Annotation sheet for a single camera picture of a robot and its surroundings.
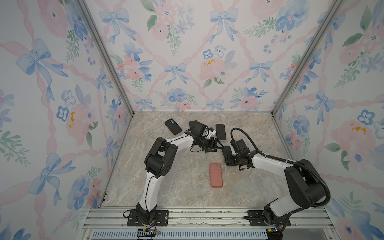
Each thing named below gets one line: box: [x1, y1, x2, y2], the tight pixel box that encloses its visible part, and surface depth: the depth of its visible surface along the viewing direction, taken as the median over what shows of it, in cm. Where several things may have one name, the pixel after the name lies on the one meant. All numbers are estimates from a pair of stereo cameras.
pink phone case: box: [209, 162, 223, 188], surface depth 91 cm
